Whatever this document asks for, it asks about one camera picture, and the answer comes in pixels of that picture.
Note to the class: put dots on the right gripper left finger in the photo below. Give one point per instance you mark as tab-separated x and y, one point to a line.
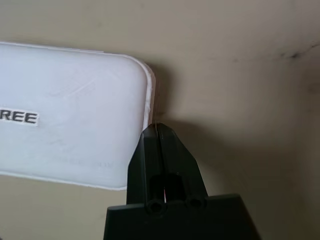
142	170

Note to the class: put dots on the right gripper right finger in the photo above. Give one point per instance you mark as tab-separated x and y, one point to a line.
180	160

